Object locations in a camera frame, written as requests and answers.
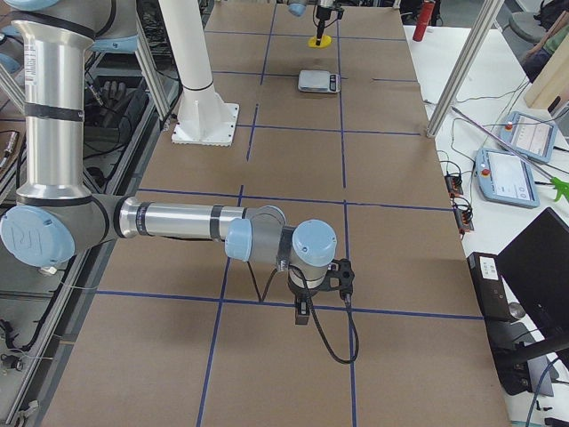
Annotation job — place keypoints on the blue teach pendant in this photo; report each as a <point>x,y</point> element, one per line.
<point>506,179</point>
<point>532,136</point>

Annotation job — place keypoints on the far blue teach pendant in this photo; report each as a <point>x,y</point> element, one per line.
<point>532,136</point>

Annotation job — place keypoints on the orange adapter board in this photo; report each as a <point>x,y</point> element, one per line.
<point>453,180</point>
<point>463,214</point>

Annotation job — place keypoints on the digital kitchen scale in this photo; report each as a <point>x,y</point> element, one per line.
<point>318,81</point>

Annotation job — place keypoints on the black monitor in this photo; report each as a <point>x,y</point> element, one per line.
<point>535,267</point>

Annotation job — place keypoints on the aluminium frame post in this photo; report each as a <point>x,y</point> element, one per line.
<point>469,51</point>

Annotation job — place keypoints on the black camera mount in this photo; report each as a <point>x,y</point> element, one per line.
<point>341,277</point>

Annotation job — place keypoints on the near blue teach pendant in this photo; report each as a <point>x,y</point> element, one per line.
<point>506,179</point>

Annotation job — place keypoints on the yellow mango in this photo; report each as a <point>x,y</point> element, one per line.
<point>319,42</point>

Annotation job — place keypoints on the red bottle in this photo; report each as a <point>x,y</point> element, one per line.
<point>423,20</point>

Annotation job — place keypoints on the white pedestal column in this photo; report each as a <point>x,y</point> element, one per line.
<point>203,117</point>

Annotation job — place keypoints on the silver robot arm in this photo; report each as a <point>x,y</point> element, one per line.
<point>298,7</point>
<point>57,217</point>

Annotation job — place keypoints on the near orange adapter board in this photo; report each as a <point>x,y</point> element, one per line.
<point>463,214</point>

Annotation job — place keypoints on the far orange adapter board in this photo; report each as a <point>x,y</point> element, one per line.
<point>453,180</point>

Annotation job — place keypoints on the black computer box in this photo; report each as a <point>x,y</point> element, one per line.
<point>518,358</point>

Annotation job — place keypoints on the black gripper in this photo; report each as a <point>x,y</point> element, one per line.
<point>301,294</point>
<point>321,13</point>

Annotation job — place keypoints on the wooden board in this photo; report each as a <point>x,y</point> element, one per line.
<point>546,66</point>

